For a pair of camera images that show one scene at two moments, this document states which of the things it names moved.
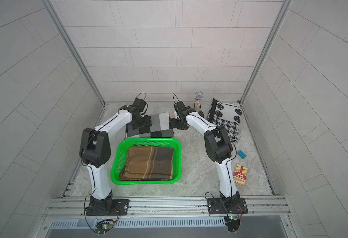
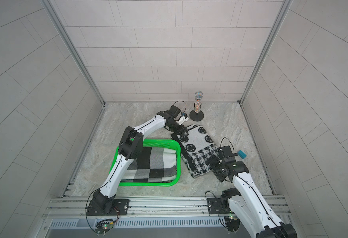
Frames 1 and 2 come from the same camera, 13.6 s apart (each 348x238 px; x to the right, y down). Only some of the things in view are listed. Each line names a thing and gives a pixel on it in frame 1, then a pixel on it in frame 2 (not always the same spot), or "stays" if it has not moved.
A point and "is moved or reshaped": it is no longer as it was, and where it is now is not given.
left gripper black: (147, 122) -> (181, 132)
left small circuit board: (103, 226) stays
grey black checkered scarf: (160, 127) is moved or reshaped
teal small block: (241, 154) stays
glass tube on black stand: (198, 95) stays
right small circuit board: (232, 223) stays
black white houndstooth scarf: (227, 114) -> (194, 148)
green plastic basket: (122, 145) stays
